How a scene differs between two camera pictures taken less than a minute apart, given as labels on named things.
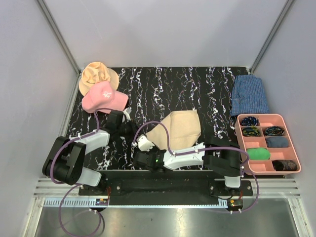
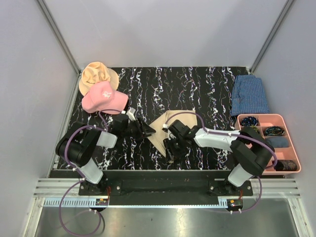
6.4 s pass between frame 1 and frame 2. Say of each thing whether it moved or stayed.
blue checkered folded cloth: stayed
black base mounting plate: stayed
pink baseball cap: stayed
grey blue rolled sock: stayed
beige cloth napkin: moved
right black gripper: moved
